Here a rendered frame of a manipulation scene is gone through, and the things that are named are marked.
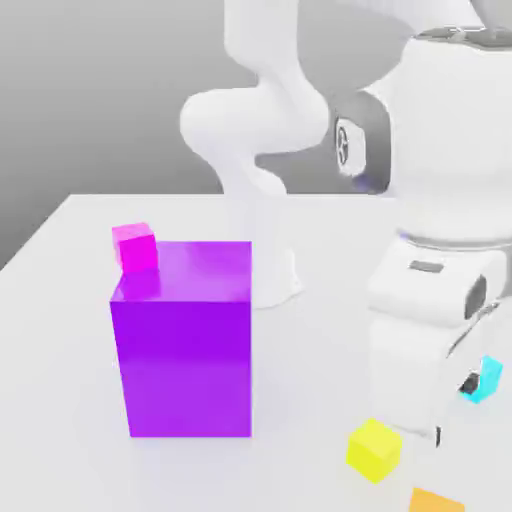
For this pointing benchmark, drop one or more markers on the small orange cube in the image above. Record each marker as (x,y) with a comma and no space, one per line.
(434,502)

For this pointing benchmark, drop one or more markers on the small cyan cube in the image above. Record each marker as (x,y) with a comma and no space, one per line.
(491,376)

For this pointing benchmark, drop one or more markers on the small yellow cube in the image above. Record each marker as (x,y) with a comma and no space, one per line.
(374,450)

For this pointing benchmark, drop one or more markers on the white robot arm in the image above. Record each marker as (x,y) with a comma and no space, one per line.
(448,140)

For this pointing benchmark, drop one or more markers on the large purple box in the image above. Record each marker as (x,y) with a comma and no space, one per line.
(184,360)

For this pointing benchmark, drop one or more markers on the small magenta cube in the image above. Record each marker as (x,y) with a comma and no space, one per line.
(138,250)

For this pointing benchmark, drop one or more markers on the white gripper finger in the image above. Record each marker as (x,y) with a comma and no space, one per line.
(470,384)
(438,436)

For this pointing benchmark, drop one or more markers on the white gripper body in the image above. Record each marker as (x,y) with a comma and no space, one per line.
(404,368)

